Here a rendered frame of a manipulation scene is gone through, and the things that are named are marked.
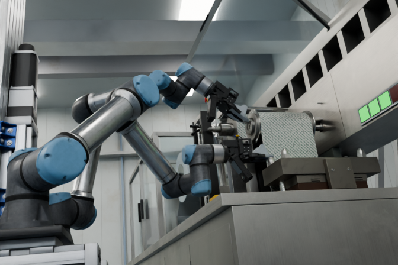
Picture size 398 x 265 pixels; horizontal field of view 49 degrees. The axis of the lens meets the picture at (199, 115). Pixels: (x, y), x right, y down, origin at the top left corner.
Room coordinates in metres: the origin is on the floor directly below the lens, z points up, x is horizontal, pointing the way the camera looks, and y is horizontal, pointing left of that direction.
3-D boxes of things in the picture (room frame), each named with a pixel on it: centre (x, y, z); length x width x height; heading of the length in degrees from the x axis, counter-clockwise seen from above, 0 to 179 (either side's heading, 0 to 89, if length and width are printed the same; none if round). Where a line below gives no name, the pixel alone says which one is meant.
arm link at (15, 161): (1.20, 0.50, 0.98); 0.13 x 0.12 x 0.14; 50
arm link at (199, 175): (1.59, 0.03, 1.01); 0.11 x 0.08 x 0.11; 50
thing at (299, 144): (1.70, -0.36, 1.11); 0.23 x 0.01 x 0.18; 108
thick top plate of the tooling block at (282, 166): (1.60, -0.43, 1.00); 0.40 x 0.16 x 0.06; 108
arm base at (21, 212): (1.21, 0.51, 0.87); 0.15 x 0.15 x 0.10
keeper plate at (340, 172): (1.52, -0.47, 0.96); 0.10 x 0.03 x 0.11; 108
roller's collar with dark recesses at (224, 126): (1.95, -0.12, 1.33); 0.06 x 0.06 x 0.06; 18
